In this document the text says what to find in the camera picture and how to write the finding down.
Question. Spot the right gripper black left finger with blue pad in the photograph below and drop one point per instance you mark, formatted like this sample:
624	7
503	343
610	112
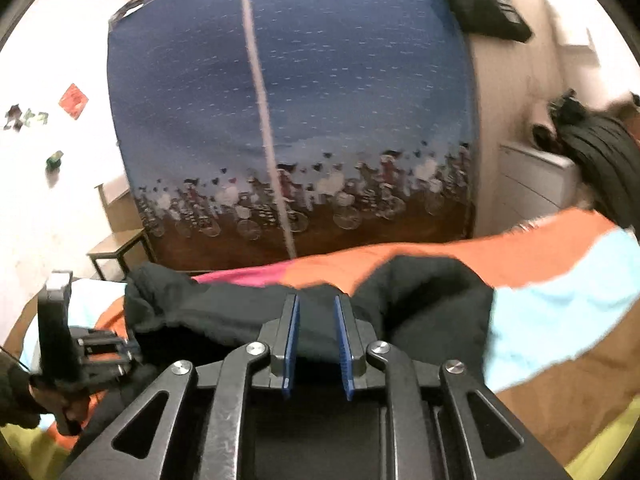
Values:
190	422

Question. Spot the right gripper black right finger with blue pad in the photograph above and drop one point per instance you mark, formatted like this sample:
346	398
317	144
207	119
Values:
436	421

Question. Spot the large black padded jacket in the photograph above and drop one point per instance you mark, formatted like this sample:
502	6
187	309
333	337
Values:
432	308

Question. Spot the left hand in black glove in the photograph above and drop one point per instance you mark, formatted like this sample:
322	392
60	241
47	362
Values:
22	404

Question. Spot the wooden side table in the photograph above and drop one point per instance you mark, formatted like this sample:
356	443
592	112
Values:
127	244

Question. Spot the colourful striped bed blanket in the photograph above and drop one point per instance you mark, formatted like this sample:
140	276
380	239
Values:
562	348

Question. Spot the white drawer cabinet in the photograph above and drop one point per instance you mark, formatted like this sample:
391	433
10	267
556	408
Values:
532	184

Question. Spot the blue fabric wardrobe with bicycles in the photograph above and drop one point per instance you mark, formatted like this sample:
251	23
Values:
255	131

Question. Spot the beige and black plush item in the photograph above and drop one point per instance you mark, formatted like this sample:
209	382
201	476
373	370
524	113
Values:
542	129

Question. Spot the black quilted jacket on headboard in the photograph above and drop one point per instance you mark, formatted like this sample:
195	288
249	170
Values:
607	154

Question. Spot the wooden bed headboard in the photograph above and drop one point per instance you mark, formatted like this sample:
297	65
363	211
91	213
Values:
631	117

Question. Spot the black hanging tote bag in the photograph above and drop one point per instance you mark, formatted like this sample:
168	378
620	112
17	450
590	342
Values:
491	18

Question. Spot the green wall hook ornament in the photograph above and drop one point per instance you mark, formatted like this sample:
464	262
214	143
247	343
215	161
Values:
54	161

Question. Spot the dark wall sticker cluster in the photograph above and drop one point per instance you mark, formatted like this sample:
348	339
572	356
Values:
16	119

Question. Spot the red paper wall decoration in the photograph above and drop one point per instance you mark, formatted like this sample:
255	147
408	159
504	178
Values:
73	101

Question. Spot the white wall air conditioner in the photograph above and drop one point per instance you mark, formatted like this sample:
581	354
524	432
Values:
574	41

